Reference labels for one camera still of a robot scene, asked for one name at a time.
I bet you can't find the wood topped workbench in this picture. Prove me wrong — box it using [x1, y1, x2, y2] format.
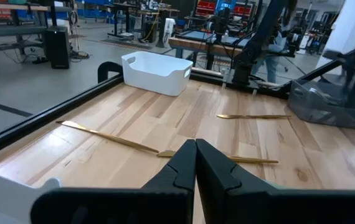
[168, 29, 244, 71]

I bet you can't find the grey translucent plastic bin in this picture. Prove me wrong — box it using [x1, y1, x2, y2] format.
[287, 79, 355, 131]

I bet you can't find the black diagonal frame brace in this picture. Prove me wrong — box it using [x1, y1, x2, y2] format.
[289, 49, 355, 93]

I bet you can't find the black table frame rail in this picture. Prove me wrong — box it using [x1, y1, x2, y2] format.
[189, 67, 290, 100]
[0, 61, 125, 162]

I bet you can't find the black floor mat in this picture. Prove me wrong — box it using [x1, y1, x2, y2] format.
[98, 38, 153, 52]

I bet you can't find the person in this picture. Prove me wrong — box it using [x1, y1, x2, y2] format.
[251, 18, 287, 84]

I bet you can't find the black tower box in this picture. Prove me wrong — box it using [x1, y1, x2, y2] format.
[44, 26, 72, 70]

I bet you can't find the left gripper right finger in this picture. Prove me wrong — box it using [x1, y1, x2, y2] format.
[196, 139, 355, 224]

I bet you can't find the gold cutlery piece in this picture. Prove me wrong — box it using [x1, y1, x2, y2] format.
[156, 149, 280, 165]

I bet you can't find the gold table knife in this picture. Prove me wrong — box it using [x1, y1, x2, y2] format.
[55, 120, 160, 154]
[216, 113, 292, 120]

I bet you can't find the grey metal shelf bench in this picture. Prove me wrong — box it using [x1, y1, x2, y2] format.
[0, 0, 49, 57]

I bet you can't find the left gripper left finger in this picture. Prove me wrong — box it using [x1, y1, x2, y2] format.
[30, 139, 197, 224]

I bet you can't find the white plastic bin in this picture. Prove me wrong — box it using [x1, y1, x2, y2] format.
[121, 51, 194, 97]
[0, 167, 62, 224]

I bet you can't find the black desk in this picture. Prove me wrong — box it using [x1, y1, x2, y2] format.
[104, 2, 141, 41]

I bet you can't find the floor cable bundle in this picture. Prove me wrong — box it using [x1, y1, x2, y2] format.
[70, 49, 90, 60]

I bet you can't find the white box appliance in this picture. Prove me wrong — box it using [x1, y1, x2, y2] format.
[163, 17, 177, 44]

